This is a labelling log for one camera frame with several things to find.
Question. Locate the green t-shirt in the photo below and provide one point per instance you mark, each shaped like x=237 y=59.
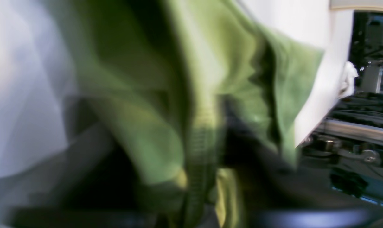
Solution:
x=157 y=73

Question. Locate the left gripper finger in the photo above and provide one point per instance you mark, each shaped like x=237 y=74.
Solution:
x=277 y=197

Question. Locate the white cloth bag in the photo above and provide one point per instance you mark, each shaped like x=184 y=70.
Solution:
x=349 y=74

